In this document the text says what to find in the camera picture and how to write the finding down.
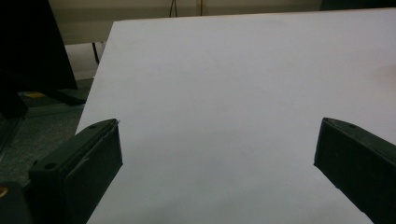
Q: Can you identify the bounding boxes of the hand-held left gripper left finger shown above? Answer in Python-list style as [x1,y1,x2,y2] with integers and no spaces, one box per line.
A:
[28,118,123,224]

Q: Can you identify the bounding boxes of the thin black stand legs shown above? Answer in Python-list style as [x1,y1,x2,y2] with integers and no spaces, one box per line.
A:
[168,0,178,19]

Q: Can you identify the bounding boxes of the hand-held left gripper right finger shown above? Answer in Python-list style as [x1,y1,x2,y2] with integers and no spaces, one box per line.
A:
[313,117,396,224]

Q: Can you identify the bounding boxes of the dark table leg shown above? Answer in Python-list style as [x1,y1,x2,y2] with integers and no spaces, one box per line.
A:
[91,42,101,65]

